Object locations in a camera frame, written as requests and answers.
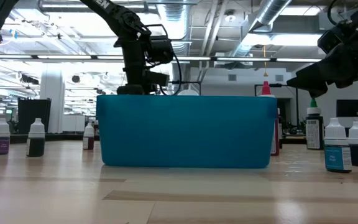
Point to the black cabinet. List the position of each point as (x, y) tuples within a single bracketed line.
[(33, 116)]

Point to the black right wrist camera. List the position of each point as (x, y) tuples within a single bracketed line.
[(329, 42)]

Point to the large red-capped dye bottle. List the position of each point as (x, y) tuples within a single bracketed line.
[(266, 88)]

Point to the white column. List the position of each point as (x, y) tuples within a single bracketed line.
[(52, 102)]

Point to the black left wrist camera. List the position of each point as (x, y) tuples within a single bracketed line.
[(157, 78)]

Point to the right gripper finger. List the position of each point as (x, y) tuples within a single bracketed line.
[(292, 83), (314, 76)]

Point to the black monitor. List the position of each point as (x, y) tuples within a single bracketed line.
[(350, 108)]

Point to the silver spiral air duct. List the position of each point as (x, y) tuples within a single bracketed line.
[(272, 11), (174, 15)]

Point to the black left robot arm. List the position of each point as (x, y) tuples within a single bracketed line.
[(117, 14)]

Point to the small red dye bottle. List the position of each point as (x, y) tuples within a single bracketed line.
[(88, 143)]

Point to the black metal stand frame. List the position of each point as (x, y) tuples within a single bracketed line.
[(275, 85)]

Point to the small blue-label dye bottle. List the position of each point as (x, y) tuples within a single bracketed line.
[(337, 155)]

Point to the large green-capped dye bottle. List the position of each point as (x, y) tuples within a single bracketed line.
[(314, 133)]

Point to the long ceiling light strip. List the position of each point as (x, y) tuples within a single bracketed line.
[(244, 59), (57, 57)]

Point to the white cylindrical lamp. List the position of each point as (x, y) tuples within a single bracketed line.
[(188, 92)]

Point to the large black-capped dye bottle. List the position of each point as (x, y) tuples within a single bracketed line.
[(280, 132)]

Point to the blue plastic bin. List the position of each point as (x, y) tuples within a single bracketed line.
[(185, 130)]

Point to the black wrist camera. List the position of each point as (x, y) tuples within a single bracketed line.
[(157, 78), (329, 42)]

